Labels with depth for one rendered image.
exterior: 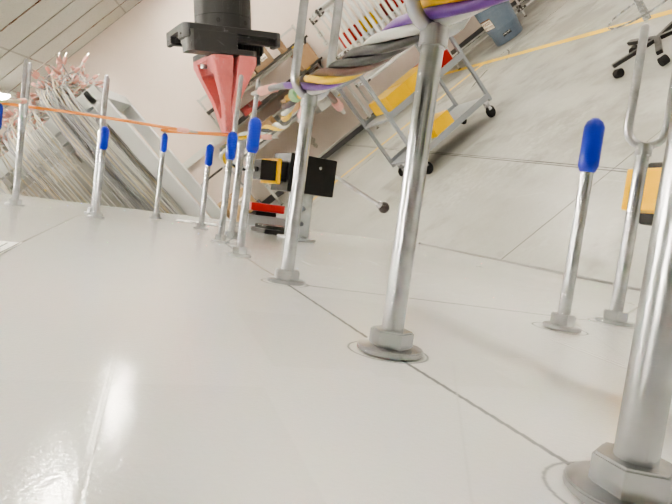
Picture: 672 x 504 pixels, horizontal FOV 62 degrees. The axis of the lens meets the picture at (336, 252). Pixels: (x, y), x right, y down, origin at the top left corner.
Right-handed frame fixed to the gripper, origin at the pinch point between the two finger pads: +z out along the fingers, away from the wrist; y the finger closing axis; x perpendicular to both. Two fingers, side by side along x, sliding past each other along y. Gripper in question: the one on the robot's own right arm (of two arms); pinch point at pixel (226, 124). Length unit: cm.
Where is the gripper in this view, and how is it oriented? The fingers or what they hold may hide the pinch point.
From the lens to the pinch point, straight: 61.6
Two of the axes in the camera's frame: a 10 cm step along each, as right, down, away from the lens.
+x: -5.2, -1.4, 8.4
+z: 0.0, 9.9, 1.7
